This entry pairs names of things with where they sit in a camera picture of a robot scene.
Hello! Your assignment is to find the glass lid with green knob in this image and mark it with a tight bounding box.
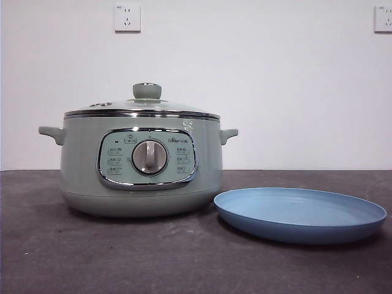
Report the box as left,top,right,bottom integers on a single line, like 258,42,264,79
63,82,221,119

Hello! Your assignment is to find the blue round plate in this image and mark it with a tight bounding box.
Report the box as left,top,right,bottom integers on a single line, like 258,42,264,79
213,187,388,245

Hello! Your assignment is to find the pale green electric steamer pot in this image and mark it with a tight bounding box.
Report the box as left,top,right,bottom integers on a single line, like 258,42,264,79
38,113,239,219

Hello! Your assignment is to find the white wall socket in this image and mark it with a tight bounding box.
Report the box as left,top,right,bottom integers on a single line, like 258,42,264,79
115,4,142,34
374,5,392,34

